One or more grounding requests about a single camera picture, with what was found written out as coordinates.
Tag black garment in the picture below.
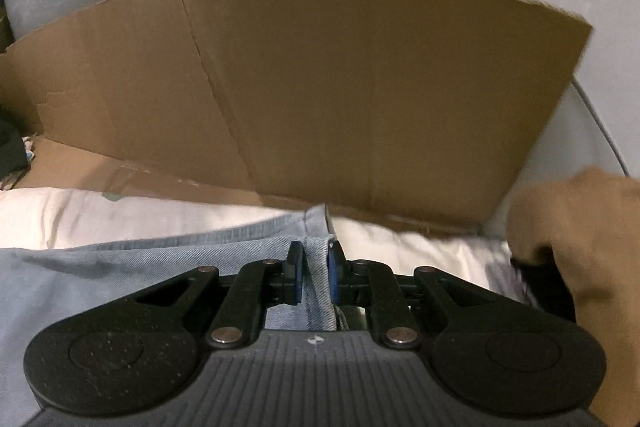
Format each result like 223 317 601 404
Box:
510 252 576 320

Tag cream bear print bed sheet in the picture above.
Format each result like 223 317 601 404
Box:
0 187 531 308

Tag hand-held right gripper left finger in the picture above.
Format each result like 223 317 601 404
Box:
127 241 306 349

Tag flattened brown cardboard box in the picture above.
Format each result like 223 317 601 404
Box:
0 0 593 238

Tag brown cloth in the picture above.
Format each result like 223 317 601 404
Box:
507 167 640 427

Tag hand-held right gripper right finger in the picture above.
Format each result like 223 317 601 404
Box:
327 240 501 350

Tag blue denim pants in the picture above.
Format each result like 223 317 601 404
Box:
0 203 371 413

